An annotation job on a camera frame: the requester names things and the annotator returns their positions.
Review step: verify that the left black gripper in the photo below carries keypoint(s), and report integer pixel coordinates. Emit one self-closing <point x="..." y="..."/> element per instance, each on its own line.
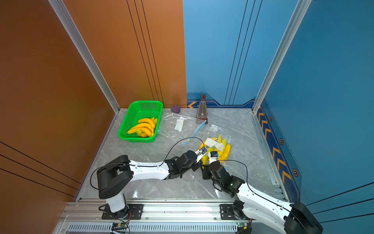
<point x="198" y="165"/>

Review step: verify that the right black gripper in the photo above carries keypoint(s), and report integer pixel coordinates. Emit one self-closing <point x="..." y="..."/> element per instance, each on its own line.
<point x="205" y="169"/>

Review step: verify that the yellow banana bunch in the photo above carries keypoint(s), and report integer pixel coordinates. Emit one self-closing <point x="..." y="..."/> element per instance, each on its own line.
<point x="145" y="128"/>
<point x="218" y="144"/>

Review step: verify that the clear zip-top bag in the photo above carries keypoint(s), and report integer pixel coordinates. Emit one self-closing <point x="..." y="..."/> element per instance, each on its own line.
<point x="225" y="134"/>
<point x="176" y="126"/>

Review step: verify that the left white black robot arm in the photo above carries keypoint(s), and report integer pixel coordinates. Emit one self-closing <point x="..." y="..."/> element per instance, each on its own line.
<point x="115" y="175"/>

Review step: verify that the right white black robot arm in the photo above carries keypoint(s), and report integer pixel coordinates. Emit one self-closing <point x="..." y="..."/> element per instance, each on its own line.
<point x="284" y="217"/>

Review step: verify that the green circuit board right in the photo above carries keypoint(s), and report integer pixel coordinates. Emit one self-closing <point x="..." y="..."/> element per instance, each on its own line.
<point x="242" y="226"/>

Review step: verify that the green circuit board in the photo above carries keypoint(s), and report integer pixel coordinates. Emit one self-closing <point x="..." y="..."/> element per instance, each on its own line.
<point x="120" y="227"/>
<point x="242" y="226"/>

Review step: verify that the small white object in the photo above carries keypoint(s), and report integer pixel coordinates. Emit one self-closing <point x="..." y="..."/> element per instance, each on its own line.
<point x="214" y="128"/>

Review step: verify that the green plastic basket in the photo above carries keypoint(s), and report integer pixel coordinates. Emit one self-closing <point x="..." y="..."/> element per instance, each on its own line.
<point x="137" y="110"/>

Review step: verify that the brown wooden metronome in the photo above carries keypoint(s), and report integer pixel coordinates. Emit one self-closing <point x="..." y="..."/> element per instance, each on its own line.
<point x="202" y="114"/>

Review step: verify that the purple cube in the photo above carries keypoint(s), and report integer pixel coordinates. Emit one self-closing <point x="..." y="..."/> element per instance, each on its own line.
<point x="175" y="109"/>

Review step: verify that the green circuit board left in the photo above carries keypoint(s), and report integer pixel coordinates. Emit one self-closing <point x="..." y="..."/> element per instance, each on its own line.
<point x="120" y="227"/>

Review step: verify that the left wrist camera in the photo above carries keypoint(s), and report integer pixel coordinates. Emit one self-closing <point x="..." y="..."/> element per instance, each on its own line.
<point x="200" y="153"/>

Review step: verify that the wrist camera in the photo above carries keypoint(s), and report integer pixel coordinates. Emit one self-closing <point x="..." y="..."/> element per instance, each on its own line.
<point x="200" y="153"/>
<point x="213" y="156"/>

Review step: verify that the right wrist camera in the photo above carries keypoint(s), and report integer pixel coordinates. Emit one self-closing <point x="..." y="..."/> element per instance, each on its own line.
<point x="213" y="156"/>

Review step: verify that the aluminium rail base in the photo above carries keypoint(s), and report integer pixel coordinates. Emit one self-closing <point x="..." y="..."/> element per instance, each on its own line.
<point x="161" y="216"/>

